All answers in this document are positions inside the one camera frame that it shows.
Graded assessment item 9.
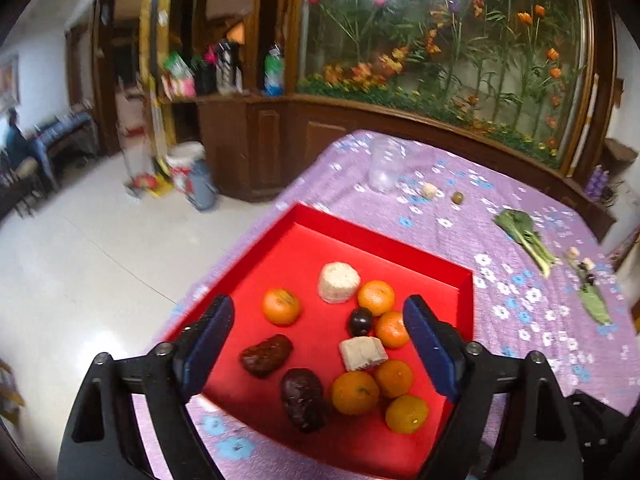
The dark red plum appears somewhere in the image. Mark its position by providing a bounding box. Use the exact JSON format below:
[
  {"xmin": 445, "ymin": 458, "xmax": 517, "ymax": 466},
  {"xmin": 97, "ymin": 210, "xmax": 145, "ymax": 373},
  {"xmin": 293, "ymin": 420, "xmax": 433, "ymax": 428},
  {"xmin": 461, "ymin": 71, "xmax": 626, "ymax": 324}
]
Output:
[{"xmin": 347, "ymin": 308, "xmax": 374, "ymax": 338}]

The wedge pale sugarcane chunk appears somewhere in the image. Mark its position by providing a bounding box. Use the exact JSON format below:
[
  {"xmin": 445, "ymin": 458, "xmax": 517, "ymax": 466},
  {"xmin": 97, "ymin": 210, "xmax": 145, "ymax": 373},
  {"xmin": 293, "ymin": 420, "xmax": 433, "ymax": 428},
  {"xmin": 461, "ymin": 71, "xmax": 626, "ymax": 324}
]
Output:
[{"xmin": 339, "ymin": 336, "xmax": 389, "ymax": 372}]

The grey blue canister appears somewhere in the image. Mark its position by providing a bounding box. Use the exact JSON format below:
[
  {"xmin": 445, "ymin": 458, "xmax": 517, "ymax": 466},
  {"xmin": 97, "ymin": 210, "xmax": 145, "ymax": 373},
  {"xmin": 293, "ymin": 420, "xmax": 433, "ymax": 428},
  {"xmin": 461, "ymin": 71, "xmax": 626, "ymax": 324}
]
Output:
[{"xmin": 187, "ymin": 157, "xmax": 220, "ymax": 212}]

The pink and green packet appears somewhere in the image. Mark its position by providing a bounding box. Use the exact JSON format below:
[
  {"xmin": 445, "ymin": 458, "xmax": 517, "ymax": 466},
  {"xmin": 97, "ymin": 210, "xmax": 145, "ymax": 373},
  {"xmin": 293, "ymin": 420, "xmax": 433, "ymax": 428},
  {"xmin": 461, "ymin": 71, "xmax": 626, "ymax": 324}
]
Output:
[{"xmin": 162, "ymin": 52, "xmax": 197, "ymax": 101}]

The red tray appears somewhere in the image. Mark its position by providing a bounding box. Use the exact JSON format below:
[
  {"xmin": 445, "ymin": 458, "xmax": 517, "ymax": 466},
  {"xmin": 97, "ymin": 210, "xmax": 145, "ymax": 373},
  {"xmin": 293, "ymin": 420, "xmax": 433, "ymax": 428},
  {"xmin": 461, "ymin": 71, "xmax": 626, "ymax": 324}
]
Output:
[{"xmin": 159, "ymin": 201, "xmax": 474, "ymax": 480}]

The dark wrinkled date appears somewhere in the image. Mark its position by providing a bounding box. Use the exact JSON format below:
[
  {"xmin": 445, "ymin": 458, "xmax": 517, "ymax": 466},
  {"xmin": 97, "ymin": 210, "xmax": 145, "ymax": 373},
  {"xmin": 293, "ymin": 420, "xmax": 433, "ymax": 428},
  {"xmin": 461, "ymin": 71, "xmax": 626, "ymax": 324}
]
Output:
[
  {"xmin": 239, "ymin": 334, "xmax": 295, "ymax": 379},
  {"xmin": 280, "ymin": 368, "xmax": 328, "ymax": 434}
]

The purple bottle cluster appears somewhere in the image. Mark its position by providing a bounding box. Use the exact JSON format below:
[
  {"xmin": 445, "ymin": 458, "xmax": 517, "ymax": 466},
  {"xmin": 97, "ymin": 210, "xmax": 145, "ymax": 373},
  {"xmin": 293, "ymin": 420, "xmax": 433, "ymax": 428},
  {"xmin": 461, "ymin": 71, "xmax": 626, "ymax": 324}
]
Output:
[{"xmin": 585, "ymin": 165, "xmax": 612, "ymax": 201}]

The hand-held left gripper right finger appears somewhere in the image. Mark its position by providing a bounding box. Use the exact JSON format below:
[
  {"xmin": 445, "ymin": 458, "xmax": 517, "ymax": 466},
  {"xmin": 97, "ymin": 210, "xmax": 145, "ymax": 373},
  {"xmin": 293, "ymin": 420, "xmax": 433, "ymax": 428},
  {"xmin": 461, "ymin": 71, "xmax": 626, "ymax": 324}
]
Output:
[{"xmin": 402, "ymin": 294, "xmax": 586, "ymax": 480}]

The framed wall picture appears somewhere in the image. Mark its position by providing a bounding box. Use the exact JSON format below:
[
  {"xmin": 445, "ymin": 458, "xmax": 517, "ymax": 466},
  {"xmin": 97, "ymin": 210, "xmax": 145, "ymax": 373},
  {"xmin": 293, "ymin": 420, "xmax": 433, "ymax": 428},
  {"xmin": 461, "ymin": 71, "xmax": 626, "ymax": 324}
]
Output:
[{"xmin": 0, "ymin": 55, "xmax": 20, "ymax": 106}]

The clear glass jar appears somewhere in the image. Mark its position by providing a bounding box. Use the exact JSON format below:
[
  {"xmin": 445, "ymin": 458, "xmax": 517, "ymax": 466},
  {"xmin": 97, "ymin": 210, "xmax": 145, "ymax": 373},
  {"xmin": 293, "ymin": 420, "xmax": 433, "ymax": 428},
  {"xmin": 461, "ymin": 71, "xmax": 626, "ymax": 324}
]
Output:
[{"xmin": 368, "ymin": 136, "xmax": 407, "ymax": 194}]

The green and blue bottle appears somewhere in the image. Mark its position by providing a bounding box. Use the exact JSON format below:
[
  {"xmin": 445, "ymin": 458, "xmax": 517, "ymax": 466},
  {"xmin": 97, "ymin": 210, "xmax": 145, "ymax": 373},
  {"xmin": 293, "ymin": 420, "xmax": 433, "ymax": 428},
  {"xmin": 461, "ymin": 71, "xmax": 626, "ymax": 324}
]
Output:
[{"xmin": 263, "ymin": 45, "xmax": 286, "ymax": 97}]

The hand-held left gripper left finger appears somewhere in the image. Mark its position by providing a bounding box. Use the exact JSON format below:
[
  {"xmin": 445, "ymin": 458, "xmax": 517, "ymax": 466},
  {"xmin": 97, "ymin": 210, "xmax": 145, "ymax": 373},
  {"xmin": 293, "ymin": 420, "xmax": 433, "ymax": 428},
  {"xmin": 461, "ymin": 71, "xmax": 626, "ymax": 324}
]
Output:
[{"xmin": 56, "ymin": 294, "xmax": 236, "ymax": 480}]

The gold arched frame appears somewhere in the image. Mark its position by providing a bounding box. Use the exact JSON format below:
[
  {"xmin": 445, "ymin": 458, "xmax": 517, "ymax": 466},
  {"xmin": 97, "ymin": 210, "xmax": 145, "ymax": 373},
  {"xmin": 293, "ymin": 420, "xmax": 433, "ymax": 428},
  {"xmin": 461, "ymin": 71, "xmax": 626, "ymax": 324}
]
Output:
[{"xmin": 139, "ymin": 0, "xmax": 177, "ymax": 161}]

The white bucket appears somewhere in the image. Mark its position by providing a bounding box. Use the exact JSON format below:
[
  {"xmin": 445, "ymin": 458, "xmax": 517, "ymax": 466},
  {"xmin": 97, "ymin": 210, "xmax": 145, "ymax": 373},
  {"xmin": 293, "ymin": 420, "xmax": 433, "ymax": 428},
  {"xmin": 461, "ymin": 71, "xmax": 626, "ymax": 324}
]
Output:
[{"xmin": 165, "ymin": 141, "xmax": 207, "ymax": 196}]

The purple floral tablecloth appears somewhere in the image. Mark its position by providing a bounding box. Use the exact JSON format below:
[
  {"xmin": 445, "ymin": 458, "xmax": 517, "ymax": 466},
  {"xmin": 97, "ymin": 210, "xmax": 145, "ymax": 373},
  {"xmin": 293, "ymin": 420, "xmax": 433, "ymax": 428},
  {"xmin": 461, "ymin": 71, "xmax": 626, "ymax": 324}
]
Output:
[{"xmin": 132, "ymin": 129, "xmax": 640, "ymax": 480}]

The artificial flower arrangement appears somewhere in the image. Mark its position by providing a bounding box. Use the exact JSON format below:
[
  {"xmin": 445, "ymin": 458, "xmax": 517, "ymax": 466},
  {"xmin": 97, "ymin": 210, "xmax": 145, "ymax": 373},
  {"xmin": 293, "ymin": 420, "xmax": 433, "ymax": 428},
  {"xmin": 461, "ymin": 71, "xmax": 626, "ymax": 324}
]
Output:
[{"xmin": 297, "ymin": 0, "xmax": 588, "ymax": 168}]

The wooden display cabinet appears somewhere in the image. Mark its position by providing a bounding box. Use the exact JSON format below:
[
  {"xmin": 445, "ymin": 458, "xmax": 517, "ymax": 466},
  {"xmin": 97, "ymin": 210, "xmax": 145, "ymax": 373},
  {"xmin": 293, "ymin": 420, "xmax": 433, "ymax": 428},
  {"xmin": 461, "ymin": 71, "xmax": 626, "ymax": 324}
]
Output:
[{"xmin": 195, "ymin": 0, "xmax": 626, "ymax": 241}]

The patterned thermos bottle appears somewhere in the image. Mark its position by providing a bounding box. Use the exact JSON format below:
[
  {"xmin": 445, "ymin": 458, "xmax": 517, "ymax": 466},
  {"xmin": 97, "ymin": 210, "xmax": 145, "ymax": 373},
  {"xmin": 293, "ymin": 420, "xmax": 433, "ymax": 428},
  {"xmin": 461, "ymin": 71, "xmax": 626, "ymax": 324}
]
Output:
[{"xmin": 217, "ymin": 42, "xmax": 240, "ymax": 95}]

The green bok choy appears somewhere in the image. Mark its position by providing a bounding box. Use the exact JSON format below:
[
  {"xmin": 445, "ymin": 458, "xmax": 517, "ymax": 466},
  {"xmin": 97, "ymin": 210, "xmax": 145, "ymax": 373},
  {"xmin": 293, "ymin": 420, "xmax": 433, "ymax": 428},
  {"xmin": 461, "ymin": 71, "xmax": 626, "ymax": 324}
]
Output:
[{"xmin": 494, "ymin": 209, "xmax": 558, "ymax": 278}]

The green leaf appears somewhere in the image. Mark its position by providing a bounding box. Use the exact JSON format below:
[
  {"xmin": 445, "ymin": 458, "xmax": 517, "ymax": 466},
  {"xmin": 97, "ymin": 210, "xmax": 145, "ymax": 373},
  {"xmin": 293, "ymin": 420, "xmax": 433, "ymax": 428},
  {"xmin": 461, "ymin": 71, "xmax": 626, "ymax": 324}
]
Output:
[{"xmin": 565, "ymin": 255, "xmax": 613, "ymax": 326}]

